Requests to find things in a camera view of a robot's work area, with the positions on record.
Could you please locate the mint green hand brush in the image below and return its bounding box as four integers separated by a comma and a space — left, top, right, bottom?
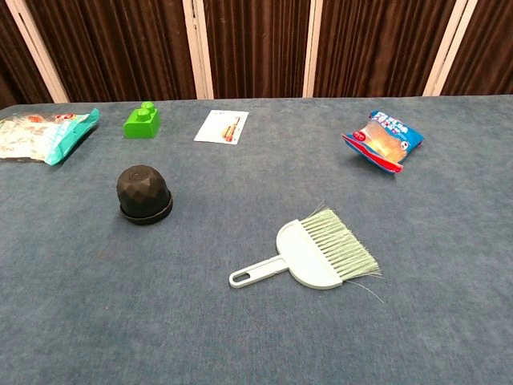
228, 202, 385, 304

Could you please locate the blue red snack bag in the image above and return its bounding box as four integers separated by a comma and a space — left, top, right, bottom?
341, 110, 425, 175

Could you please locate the brown curtain panel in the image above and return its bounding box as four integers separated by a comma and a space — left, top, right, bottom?
23, 0, 197, 103
440, 0, 513, 97
202, 0, 312, 100
0, 0, 55, 110
313, 0, 458, 99

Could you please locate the white printed card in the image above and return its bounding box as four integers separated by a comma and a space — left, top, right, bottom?
193, 109, 249, 144

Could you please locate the teal white plastic package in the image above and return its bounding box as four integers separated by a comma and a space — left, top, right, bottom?
0, 107, 100, 166

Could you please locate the green toy building block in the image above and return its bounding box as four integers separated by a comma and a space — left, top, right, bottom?
123, 100, 161, 140

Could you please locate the white partition post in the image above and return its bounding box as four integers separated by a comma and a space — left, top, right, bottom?
5, 0, 70, 104
182, 0, 215, 100
422, 0, 480, 97
302, 0, 324, 99

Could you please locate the dark brown bowl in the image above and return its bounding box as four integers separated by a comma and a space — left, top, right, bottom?
119, 191, 174, 226

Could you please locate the black faceted dice cup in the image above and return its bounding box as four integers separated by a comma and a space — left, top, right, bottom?
116, 164, 172, 220

